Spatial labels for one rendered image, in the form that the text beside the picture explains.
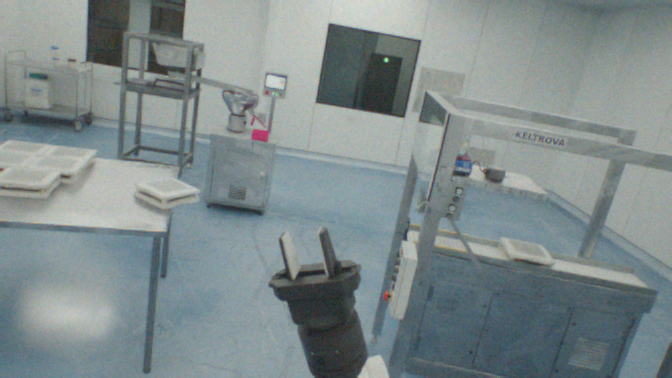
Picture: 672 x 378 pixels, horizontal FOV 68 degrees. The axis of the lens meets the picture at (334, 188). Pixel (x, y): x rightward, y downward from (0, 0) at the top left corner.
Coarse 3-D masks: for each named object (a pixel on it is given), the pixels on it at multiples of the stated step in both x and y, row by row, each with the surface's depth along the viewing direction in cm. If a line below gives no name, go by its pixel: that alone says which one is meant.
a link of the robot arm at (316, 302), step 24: (312, 264) 69; (360, 264) 66; (288, 288) 66; (312, 288) 65; (336, 288) 64; (312, 312) 66; (336, 312) 66; (312, 336) 67; (336, 336) 66; (360, 336) 69; (312, 360) 68; (336, 360) 66
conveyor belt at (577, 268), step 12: (408, 240) 285; (444, 240) 288; (456, 240) 292; (480, 252) 280; (492, 252) 283; (564, 264) 285; (576, 264) 289; (600, 276) 277; (612, 276) 281; (624, 276) 284
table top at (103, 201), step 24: (96, 168) 301; (120, 168) 309; (144, 168) 317; (168, 168) 326; (72, 192) 258; (96, 192) 264; (120, 192) 270; (0, 216) 218; (24, 216) 222; (48, 216) 227; (72, 216) 231; (96, 216) 236; (120, 216) 240; (144, 216) 245; (168, 216) 251
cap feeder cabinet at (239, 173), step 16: (224, 128) 502; (224, 144) 474; (240, 144) 475; (256, 144) 476; (272, 144) 476; (208, 160) 478; (224, 160) 478; (240, 160) 479; (256, 160) 480; (272, 160) 482; (208, 176) 483; (224, 176) 483; (240, 176) 484; (256, 176) 485; (272, 176) 534; (208, 192) 487; (224, 192) 488; (240, 192) 489; (256, 192) 490; (256, 208) 496
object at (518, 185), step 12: (456, 180) 253; (468, 180) 253; (480, 180) 254; (492, 180) 259; (504, 180) 264; (516, 180) 269; (528, 180) 275; (504, 192) 253; (516, 192) 252; (528, 192) 252; (540, 192) 252
